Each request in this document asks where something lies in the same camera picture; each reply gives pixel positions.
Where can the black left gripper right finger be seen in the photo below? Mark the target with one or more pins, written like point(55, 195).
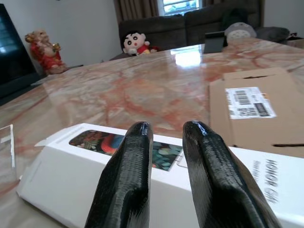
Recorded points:
point(213, 180)

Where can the brown curtain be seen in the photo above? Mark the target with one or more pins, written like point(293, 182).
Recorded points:
point(135, 9)

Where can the white phone box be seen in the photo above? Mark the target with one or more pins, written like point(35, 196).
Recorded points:
point(59, 180)

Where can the red gold deity figurine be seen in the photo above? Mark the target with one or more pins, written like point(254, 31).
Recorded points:
point(47, 54)

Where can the grey cushion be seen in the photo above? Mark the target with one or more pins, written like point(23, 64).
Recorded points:
point(273, 34)

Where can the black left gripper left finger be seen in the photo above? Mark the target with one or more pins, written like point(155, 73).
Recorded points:
point(126, 180)

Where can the clear plastic packaging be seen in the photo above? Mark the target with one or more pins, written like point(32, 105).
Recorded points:
point(7, 145)

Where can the brown cardboard box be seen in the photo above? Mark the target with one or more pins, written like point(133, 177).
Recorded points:
point(297, 42)

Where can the black television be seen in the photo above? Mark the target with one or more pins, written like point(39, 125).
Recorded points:
point(12, 52)

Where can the cartoon boy plush doll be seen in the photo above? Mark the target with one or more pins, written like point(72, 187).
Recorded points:
point(136, 42)

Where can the flat cardboard box with label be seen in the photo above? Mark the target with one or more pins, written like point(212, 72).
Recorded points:
point(218, 114)

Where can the window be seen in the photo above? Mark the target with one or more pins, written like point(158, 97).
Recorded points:
point(180, 6)

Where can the black flat box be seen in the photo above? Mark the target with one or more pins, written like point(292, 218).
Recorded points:
point(213, 44)

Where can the dark brown sofa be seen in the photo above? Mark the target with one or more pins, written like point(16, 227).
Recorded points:
point(173, 26)

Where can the grey round plush toy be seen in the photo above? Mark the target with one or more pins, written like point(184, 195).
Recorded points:
point(240, 31)

